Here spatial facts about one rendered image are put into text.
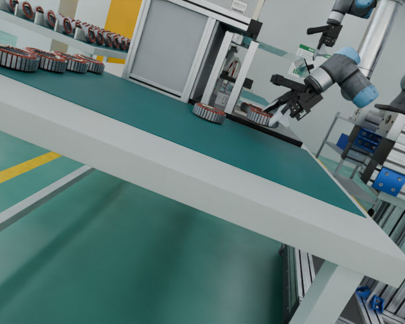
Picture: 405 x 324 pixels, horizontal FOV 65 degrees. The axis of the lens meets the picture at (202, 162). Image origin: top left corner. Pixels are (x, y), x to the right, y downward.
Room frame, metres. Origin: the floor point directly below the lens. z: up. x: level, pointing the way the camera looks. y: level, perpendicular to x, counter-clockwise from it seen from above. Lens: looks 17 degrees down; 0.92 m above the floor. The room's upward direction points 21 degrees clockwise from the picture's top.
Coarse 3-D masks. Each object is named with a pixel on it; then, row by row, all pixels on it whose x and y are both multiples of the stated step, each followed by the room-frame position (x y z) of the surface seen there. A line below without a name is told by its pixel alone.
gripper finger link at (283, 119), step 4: (284, 104) 1.04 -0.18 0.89; (280, 108) 1.04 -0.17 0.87; (276, 112) 1.02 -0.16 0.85; (280, 112) 1.01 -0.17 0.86; (288, 112) 1.04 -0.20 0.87; (276, 116) 1.01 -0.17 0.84; (280, 116) 1.01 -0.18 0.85; (284, 116) 1.03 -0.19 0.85; (272, 120) 1.01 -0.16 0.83; (276, 120) 1.01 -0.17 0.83; (280, 120) 1.02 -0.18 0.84; (284, 120) 1.02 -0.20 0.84; (288, 120) 1.03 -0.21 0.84; (268, 124) 1.01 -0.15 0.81; (272, 124) 1.00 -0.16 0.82; (284, 124) 1.02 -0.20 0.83; (288, 124) 1.03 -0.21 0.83
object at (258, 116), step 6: (252, 108) 1.09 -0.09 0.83; (246, 114) 1.07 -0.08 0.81; (252, 114) 1.03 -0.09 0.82; (258, 114) 1.02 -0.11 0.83; (264, 114) 1.02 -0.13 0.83; (270, 114) 1.10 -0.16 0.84; (252, 120) 1.03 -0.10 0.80; (258, 120) 1.02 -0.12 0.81; (264, 120) 1.02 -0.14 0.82; (276, 126) 1.04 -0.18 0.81
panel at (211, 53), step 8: (216, 24) 1.24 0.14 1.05; (216, 32) 1.27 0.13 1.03; (216, 40) 1.37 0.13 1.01; (208, 48) 1.24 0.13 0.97; (216, 48) 1.48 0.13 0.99; (208, 56) 1.29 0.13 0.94; (216, 56) 1.60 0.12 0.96; (208, 64) 1.40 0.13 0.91; (200, 72) 1.24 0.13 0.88; (208, 72) 1.51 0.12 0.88; (200, 80) 1.31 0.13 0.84; (200, 88) 1.41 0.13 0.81; (192, 96) 1.24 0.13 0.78
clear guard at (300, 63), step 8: (248, 40) 1.40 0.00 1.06; (256, 40) 1.31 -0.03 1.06; (264, 48) 1.46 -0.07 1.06; (272, 48) 1.35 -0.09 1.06; (280, 56) 1.52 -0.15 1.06; (288, 56) 1.40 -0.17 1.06; (296, 56) 1.31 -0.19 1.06; (296, 64) 1.50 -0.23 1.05; (304, 64) 1.33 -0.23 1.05; (304, 72) 1.39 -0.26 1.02
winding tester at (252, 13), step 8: (208, 0) 1.37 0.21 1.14; (216, 0) 1.37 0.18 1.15; (224, 0) 1.37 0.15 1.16; (232, 0) 1.37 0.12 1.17; (240, 0) 1.37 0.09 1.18; (248, 0) 1.37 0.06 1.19; (256, 0) 1.37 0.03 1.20; (232, 8) 1.37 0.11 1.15; (240, 8) 1.37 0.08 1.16; (248, 8) 1.37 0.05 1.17; (256, 8) 1.37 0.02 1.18; (248, 16) 1.37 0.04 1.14; (256, 16) 1.37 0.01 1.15
